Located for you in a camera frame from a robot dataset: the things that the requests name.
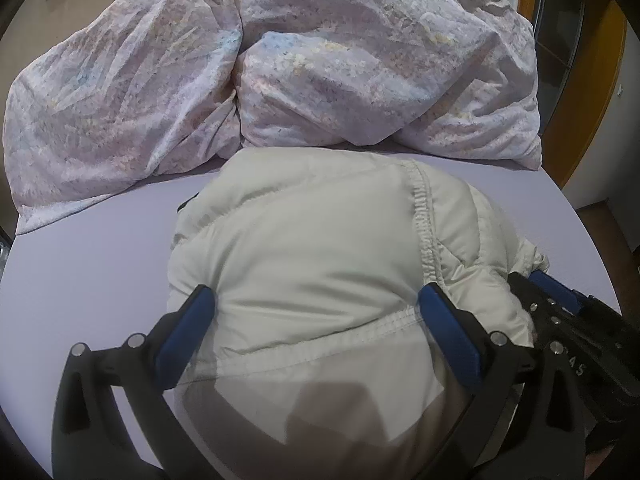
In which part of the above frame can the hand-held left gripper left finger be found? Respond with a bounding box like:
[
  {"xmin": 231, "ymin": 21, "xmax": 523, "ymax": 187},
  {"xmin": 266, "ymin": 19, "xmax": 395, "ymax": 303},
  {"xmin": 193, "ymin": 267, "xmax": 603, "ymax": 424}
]
[{"xmin": 51, "ymin": 284, "xmax": 221, "ymax": 480}]

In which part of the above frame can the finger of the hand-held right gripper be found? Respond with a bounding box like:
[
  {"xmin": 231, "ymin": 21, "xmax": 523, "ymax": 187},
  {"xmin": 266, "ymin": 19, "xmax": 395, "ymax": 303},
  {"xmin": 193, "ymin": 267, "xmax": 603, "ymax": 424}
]
[
  {"xmin": 527, "ymin": 269, "xmax": 598, "ymax": 313},
  {"xmin": 506, "ymin": 272, "xmax": 568, "ymax": 356}
]

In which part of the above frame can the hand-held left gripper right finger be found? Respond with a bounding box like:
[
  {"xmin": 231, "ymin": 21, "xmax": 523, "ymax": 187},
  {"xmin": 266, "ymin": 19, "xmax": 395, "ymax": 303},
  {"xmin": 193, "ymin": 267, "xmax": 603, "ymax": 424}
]
[{"xmin": 416, "ymin": 283, "xmax": 587, "ymax": 480}]

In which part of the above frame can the white puffer jacket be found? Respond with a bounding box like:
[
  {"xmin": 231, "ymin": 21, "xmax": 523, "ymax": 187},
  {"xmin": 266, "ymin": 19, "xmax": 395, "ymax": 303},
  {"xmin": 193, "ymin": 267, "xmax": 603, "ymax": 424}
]
[{"xmin": 167, "ymin": 147, "xmax": 551, "ymax": 480}]

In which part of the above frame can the pink floral duvet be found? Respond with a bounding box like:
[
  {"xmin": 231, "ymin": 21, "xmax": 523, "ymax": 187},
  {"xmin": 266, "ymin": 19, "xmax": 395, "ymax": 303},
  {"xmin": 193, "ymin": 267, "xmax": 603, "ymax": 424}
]
[{"xmin": 2, "ymin": 0, "xmax": 544, "ymax": 237}]

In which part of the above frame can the yellow wooden frame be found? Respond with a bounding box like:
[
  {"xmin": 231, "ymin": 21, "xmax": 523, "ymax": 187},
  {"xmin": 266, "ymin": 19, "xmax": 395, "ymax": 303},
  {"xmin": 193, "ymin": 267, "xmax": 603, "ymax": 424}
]
[{"xmin": 517, "ymin": 0, "xmax": 629, "ymax": 189}]

